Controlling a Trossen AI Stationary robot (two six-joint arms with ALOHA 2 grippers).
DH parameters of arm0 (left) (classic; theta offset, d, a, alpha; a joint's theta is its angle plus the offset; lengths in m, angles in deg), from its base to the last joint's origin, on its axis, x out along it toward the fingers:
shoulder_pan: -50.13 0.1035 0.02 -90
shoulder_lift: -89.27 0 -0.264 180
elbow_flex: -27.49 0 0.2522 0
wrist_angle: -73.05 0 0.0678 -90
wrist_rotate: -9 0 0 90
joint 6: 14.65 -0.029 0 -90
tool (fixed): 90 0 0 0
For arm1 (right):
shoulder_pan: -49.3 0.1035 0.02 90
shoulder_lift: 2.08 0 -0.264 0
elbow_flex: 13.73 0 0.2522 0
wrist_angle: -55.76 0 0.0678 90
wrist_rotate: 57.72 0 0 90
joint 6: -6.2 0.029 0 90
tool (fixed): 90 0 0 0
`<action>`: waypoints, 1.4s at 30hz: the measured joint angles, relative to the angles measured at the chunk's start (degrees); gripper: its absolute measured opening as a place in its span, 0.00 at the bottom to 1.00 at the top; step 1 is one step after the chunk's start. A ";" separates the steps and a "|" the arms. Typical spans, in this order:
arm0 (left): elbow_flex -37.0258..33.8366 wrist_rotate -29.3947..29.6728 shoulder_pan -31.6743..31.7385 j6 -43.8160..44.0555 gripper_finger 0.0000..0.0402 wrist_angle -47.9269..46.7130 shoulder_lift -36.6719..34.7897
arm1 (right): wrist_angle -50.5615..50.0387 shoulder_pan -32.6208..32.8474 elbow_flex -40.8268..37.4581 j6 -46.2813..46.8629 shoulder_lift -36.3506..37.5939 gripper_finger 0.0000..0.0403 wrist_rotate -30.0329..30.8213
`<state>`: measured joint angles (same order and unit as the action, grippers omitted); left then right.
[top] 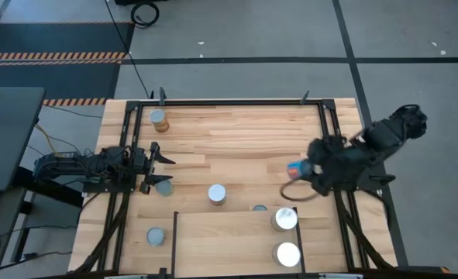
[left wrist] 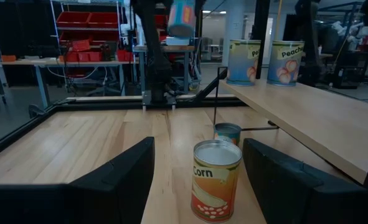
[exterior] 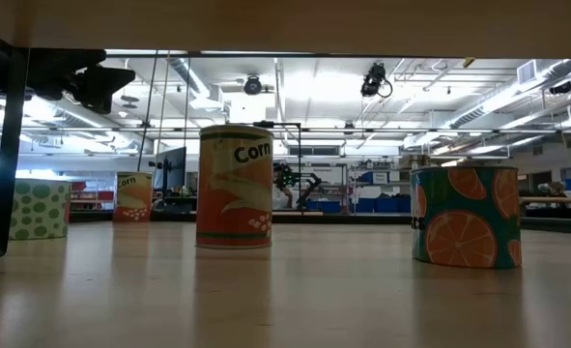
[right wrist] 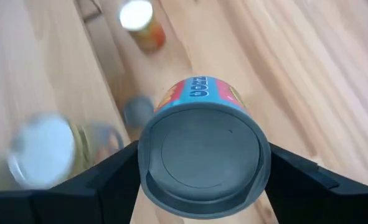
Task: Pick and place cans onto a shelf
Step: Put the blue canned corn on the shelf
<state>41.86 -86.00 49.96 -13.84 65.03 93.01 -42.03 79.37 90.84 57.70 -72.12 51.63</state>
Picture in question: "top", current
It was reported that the black hazard-striped floor mat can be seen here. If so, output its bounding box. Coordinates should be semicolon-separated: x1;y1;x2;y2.
0;21;136;108

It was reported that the green dotted can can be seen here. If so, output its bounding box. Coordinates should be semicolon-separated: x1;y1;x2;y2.
154;179;174;198

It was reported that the black shelf side frame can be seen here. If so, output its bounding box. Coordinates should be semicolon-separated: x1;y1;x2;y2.
170;211;180;278
292;207;307;277

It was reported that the yellow cable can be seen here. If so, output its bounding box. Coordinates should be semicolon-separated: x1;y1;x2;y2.
34;122;59;157

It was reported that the long black floor cable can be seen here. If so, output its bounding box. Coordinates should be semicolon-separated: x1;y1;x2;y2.
104;0;155;100

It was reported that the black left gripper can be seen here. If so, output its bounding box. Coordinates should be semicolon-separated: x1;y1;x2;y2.
127;141;177;195

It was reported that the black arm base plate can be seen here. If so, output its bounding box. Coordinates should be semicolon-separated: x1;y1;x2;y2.
83;181;136;194
352;173;397;193

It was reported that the light blue peaches can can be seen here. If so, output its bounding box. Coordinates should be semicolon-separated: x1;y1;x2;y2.
286;159;315;181
270;206;299;233

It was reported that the black desk base bar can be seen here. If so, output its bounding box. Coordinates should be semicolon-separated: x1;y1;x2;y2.
13;166;85;208

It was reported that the black table rig frame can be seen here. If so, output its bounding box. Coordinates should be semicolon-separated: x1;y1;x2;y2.
68;97;406;279

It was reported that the coiled black cable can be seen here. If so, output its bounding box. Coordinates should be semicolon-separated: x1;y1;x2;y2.
130;2;161;29

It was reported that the silver lidded tin can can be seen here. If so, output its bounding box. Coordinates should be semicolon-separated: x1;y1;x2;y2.
146;226;167;247
271;241;302;269

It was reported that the orange corn label can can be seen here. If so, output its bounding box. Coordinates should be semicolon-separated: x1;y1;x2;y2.
149;108;170;133
207;184;227;206

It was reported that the dark gray desk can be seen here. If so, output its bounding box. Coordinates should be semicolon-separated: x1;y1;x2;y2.
0;87;46;191

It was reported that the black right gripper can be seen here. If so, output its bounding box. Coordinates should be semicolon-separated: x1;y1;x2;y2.
308;135;353;198

